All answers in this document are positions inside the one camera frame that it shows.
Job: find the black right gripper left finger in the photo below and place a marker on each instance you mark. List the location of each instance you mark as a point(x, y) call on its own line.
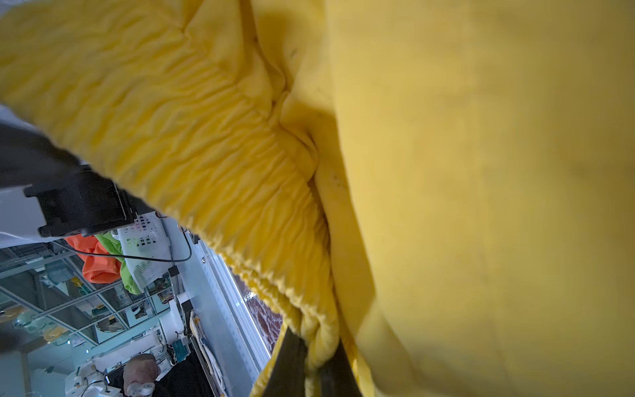
point(287, 377)

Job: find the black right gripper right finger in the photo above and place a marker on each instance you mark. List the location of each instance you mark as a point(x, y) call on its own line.
point(337, 378)

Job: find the yellow shorts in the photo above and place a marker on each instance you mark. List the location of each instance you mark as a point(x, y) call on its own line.
point(445, 187)

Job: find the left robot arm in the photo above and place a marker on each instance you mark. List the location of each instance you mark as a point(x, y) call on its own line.
point(48, 194)

